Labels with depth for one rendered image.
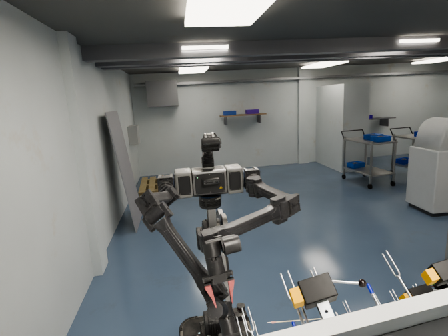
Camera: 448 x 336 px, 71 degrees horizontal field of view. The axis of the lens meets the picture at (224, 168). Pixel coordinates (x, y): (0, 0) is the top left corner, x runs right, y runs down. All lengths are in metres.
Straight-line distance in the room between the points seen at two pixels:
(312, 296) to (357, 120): 7.76
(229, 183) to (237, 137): 6.95
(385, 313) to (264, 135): 8.56
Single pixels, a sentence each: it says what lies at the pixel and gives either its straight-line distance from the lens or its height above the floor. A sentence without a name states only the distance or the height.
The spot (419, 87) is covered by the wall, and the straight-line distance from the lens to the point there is 11.08.
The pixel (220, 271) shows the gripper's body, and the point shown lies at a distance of 1.08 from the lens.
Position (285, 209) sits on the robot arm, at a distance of 1.35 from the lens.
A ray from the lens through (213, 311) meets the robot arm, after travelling 1.18.
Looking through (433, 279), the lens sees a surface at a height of 1.52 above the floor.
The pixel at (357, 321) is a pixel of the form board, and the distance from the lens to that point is 0.44.
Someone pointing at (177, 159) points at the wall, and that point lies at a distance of 8.68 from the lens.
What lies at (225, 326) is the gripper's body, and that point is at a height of 1.14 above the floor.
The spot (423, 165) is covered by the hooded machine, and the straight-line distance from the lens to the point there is 5.75.
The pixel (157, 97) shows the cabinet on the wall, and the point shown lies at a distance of 8.16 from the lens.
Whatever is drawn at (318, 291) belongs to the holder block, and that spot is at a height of 1.60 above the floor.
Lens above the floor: 1.92
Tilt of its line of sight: 12 degrees down
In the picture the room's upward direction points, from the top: 3 degrees counter-clockwise
